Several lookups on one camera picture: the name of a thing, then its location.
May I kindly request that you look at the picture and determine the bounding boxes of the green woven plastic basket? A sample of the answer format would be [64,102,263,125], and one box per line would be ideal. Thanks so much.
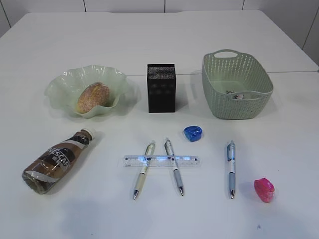
[202,49,274,120]

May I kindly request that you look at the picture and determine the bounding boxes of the pink pencil sharpener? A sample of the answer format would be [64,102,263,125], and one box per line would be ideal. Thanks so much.
[254,178,275,203]

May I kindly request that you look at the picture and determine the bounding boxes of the green wavy glass plate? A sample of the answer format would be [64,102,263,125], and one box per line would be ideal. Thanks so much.
[44,65,129,119]

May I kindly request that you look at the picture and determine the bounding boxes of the grey grip pen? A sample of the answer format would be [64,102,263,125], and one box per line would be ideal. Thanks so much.
[164,137,184,196]

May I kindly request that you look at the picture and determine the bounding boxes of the pink paper ball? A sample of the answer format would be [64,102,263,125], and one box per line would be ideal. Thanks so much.
[225,90,244,100]

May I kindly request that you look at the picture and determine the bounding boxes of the sugared bread roll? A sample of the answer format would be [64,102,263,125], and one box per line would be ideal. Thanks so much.
[76,82,110,114]

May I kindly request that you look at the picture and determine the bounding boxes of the black mesh pen holder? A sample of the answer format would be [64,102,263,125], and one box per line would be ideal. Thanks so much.
[147,64,176,113]

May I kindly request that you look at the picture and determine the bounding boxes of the cream grip pen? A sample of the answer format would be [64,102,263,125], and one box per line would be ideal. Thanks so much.
[133,140,156,200]

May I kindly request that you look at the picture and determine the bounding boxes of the blue grip pen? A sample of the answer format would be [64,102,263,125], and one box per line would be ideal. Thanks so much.
[227,140,236,199]

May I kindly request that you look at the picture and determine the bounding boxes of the brown Nescafe coffee bottle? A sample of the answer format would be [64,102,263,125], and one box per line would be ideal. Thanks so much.
[21,127,96,195]

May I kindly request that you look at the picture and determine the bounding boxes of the clear plastic ruler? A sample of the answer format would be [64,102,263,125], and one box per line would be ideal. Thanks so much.
[122,155,200,168]

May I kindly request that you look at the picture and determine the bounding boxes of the blue pencil sharpener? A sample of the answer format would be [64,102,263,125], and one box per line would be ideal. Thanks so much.
[183,125,203,142]

